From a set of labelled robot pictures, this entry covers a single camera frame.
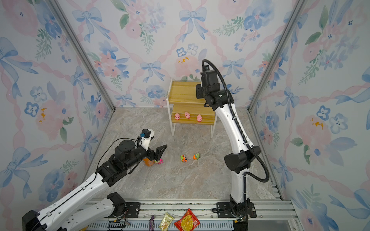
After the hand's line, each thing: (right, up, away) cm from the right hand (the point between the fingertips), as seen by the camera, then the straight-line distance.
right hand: (204, 86), depth 77 cm
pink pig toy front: (-15, -16, +14) cm, 26 cm away
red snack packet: (-8, -68, -7) cm, 69 cm away
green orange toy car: (-3, -41, +13) cm, 43 cm away
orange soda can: (-33, -43, +10) cm, 55 cm away
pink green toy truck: (-26, -43, +12) cm, 52 cm away
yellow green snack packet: (-19, -67, -7) cm, 71 cm away
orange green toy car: (-11, -43, +13) cm, 46 cm away
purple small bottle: (-27, -69, -6) cm, 74 cm away
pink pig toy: (-9, -15, +16) cm, 23 cm away
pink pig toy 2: (-1, -17, +14) cm, 22 cm away
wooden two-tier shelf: (-11, -9, +24) cm, 28 cm away
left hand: (-23, -28, -5) cm, 36 cm away
